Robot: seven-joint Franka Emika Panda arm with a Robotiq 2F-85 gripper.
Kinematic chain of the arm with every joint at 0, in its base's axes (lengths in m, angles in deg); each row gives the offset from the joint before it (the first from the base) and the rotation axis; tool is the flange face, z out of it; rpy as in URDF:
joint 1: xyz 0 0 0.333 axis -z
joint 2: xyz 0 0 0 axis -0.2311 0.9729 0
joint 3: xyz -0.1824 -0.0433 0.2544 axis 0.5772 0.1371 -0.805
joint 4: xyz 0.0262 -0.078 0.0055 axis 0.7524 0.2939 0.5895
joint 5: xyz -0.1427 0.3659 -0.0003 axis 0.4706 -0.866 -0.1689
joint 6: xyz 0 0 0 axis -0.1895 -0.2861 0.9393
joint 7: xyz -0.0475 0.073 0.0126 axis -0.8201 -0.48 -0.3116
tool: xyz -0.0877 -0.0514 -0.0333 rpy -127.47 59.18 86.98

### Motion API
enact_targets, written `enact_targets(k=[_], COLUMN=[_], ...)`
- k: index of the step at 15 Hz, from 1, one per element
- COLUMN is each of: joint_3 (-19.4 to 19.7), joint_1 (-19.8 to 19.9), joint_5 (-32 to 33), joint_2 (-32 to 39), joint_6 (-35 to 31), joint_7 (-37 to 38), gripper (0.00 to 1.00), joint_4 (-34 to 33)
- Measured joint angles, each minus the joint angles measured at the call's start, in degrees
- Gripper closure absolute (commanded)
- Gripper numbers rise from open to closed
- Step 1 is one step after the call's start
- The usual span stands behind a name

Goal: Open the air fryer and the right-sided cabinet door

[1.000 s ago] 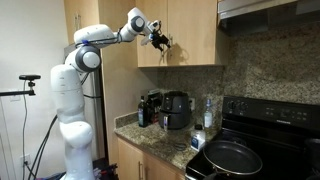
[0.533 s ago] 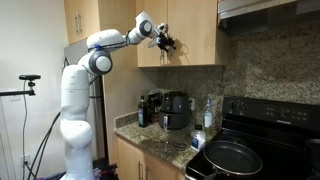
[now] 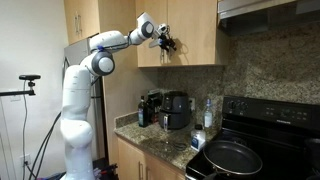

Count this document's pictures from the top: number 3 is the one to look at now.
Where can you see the black electric stove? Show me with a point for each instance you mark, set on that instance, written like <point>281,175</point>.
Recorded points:
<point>285,135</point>

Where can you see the black camera on stand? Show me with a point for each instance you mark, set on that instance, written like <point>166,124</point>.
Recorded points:
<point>31,84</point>

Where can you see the dark green wine bottle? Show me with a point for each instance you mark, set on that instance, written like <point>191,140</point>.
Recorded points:
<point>142,113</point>

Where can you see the black air fryer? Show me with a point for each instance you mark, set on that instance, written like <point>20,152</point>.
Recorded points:
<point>175,110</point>

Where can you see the stainless range hood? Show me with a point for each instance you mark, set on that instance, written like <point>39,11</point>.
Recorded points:
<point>242,17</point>

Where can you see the white wall outlet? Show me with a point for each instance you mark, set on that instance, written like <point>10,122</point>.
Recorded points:
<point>25,160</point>

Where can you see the near black frying pan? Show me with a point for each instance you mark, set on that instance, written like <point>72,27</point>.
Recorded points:
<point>232,160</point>

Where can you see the lower wooden counter cabinet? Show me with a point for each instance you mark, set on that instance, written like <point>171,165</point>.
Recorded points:
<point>135,163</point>

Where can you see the clear glass bottle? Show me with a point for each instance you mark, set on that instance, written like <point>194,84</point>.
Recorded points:
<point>208,114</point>

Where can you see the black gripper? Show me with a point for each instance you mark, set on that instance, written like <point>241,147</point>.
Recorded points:
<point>166,42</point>

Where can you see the steel kitchen scissors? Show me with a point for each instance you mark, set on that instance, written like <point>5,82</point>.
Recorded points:
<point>176,145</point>

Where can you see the wooden cabinet above fridge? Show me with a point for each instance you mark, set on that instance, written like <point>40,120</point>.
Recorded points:
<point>82,19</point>

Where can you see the black red coffee bag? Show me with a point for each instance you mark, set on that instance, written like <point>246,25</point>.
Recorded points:
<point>154,101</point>

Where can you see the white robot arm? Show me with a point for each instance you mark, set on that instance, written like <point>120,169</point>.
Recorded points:
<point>76,99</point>

